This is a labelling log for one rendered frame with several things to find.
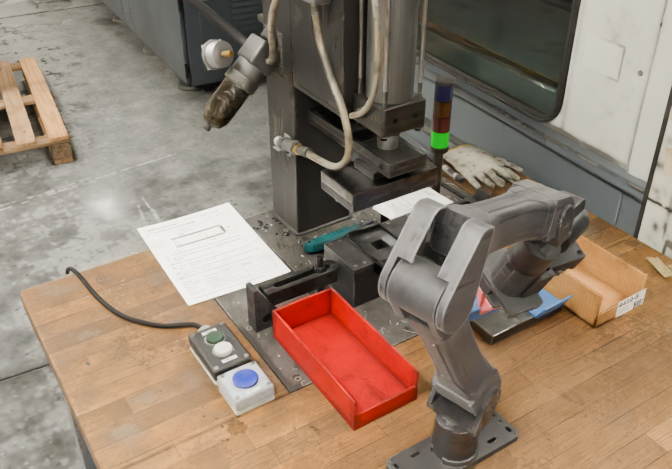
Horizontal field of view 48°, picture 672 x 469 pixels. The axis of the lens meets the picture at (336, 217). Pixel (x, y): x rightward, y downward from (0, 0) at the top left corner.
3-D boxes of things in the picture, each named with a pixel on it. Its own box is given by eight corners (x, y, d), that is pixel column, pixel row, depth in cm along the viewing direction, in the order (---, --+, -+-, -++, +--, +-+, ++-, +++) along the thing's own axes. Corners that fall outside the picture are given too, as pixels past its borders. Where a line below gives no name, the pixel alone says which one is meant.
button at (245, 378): (240, 398, 116) (239, 389, 115) (228, 382, 119) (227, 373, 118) (263, 388, 118) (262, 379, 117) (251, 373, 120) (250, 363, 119)
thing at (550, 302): (543, 323, 130) (545, 309, 129) (480, 279, 141) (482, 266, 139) (570, 308, 134) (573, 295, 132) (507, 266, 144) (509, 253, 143)
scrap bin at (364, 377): (353, 431, 113) (354, 402, 109) (273, 337, 130) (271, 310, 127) (417, 399, 118) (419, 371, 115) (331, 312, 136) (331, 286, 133)
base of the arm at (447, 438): (385, 427, 103) (416, 461, 98) (494, 371, 112) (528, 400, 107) (383, 465, 107) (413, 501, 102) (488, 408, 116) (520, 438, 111)
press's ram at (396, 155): (355, 230, 127) (358, 62, 111) (280, 168, 145) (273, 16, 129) (439, 201, 135) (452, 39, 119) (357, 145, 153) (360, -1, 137)
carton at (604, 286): (593, 332, 133) (602, 297, 128) (495, 262, 150) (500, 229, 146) (641, 307, 139) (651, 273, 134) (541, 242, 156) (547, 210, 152)
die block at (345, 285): (353, 308, 137) (353, 275, 133) (324, 280, 144) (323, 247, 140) (439, 272, 146) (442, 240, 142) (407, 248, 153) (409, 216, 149)
